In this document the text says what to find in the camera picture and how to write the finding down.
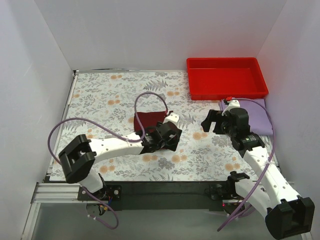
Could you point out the folded purple t shirt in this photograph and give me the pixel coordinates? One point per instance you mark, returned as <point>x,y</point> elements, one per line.
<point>258,119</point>

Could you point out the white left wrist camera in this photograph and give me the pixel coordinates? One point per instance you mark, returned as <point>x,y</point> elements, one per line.
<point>172,117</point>

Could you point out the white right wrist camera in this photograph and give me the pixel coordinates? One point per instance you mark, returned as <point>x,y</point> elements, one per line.
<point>229,104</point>

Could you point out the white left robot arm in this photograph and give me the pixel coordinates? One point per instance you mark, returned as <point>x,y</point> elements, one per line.
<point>79,156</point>

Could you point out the aluminium frame rail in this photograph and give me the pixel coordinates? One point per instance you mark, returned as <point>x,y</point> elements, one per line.
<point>56,213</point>

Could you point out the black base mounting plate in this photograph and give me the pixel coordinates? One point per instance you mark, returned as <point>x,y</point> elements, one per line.
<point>171,195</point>

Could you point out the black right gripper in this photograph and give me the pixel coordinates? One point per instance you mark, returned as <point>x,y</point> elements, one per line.
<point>215,122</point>

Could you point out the floral table mat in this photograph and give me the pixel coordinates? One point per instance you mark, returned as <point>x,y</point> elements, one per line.
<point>102,103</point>

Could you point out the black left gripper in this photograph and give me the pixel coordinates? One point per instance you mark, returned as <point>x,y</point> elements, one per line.
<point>171,136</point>

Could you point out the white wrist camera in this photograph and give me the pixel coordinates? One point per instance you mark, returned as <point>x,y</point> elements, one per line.
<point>229,104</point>
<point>172,117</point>

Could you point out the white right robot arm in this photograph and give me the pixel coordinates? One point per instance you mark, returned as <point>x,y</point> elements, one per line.
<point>286,213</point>

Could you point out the red plastic bin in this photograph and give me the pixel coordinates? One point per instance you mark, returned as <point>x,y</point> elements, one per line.
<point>216,78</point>

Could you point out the dark red t shirt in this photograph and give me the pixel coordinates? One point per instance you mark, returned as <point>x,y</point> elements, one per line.
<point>149,119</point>

